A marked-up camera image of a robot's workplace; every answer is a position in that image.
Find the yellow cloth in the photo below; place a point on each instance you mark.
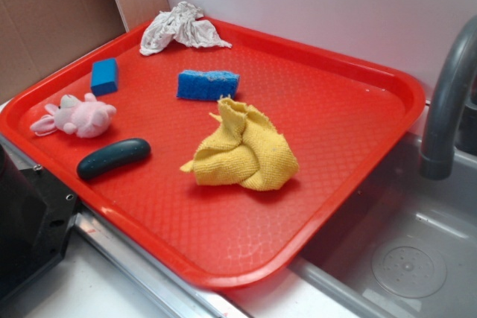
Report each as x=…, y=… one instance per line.
x=246, y=150

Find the dark green oblong object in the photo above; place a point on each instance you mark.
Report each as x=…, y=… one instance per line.
x=113, y=156

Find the grey sink basin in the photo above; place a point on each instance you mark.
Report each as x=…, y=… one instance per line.
x=400, y=245

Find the blue rectangular block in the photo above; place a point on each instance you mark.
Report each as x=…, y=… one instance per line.
x=105, y=77

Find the white crumpled cloth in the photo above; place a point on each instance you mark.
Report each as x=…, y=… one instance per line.
x=184, y=24

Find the pink plush bunny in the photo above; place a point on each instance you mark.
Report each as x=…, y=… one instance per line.
x=86, y=119

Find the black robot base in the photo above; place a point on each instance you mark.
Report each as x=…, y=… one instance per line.
x=37, y=215

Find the blue sponge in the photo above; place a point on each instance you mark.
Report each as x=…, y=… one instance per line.
x=207, y=85

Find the silver metal rail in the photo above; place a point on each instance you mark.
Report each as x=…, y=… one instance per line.
x=105, y=274

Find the grey faucet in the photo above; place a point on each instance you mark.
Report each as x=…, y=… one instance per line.
x=451, y=120

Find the brown cardboard panel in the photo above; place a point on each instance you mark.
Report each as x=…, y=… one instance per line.
x=39, y=37

